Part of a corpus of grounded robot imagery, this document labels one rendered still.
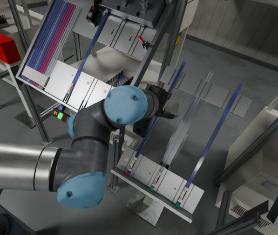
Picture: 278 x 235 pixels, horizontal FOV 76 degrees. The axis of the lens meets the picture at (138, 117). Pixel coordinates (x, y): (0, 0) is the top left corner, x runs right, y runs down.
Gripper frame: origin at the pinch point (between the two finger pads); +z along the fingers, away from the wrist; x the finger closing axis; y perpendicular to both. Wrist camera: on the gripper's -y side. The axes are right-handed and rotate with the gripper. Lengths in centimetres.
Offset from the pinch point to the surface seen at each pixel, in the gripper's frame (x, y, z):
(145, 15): 27.2, 33.9, 16.8
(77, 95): 45.6, -14.7, 13.7
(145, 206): -11, -78, 55
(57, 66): 65, -6, 15
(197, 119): -18, -12, 151
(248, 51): -46, 127, 322
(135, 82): 18.9, 4.0, 16.5
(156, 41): 18.9, 25.5, 20.8
